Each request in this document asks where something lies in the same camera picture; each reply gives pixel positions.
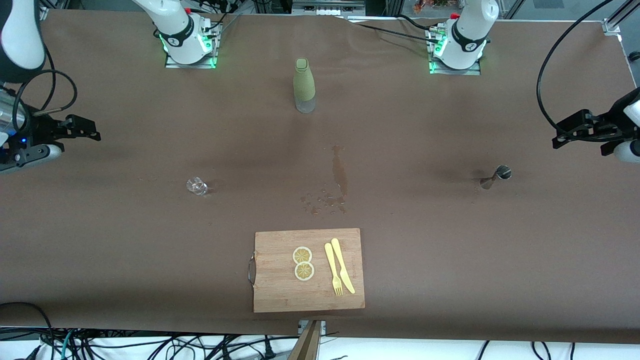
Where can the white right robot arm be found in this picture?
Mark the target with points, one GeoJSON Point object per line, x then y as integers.
{"type": "Point", "coordinates": [175, 25]}

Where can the green sleeved glass bottle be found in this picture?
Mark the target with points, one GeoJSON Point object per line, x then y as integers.
{"type": "Point", "coordinates": [304, 82]}

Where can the lemon slice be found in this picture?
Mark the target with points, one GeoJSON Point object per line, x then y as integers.
{"type": "Point", "coordinates": [304, 271]}
{"type": "Point", "coordinates": [302, 255]}

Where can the yellow plastic knife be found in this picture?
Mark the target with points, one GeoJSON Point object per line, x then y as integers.
{"type": "Point", "coordinates": [342, 265]}

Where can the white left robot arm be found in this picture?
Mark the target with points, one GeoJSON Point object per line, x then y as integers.
{"type": "Point", "coordinates": [467, 35]}

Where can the yellow plastic fork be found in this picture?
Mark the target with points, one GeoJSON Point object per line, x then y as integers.
{"type": "Point", "coordinates": [332, 267]}

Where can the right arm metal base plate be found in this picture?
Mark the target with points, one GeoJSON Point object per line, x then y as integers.
{"type": "Point", "coordinates": [210, 55]}

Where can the steel jigger measuring cup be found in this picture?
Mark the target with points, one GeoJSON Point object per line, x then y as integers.
{"type": "Point", "coordinates": [497, 176]}

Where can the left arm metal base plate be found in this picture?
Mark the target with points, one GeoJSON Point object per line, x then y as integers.
{"type": "Point", "coordinates": [477, 70]}

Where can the brown table cover sheet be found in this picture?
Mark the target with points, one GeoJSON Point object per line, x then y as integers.
{"type": "Point", "coordinates": [450, 275]}

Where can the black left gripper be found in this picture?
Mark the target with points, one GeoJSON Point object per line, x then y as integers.
{"type": "Point", "coordinates": [609, 126]}

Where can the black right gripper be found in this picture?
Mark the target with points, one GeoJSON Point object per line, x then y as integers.
{"type": "Point", "coordinates": [36, 131]}

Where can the clear glass shaker cup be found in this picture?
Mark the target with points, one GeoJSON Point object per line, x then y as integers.
{"type": "Point", "coordinates": [197, 186]}

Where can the wooden post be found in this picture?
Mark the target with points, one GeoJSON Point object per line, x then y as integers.
{"type": "Point", "coordinates": [306, 345]}

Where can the wooden cutting board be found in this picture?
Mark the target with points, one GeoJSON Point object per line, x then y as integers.
{"type": "Point", "coordinates": [280, 290]}

